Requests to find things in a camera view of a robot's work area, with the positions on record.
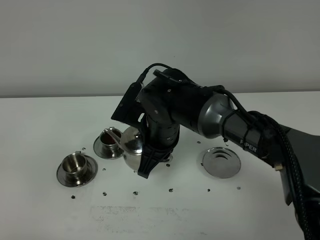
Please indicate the far steel saucer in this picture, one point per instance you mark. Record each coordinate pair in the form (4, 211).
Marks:
(108, 155)

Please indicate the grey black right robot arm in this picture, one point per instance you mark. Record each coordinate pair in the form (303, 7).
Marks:
(172, 100)

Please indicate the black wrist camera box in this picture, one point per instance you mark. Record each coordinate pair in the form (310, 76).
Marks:
(129, 110)

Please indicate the steel teapot saucer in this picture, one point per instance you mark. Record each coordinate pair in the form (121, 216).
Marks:
(222, 163)

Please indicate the stainless steel teapot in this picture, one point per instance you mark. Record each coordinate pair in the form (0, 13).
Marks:
(131, 143)

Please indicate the far steel teacup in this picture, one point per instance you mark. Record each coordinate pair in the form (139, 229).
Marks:
(107, 143)

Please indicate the near steel teacup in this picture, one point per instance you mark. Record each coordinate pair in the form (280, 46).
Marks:
(74, 166)

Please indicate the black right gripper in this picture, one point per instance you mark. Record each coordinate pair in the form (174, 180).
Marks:
(159, 140)

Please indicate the near steel saucer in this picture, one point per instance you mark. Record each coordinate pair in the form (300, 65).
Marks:
(85, 179)

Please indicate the steel teacup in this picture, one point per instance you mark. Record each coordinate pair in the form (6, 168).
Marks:
(107, 143)
(74, 166)

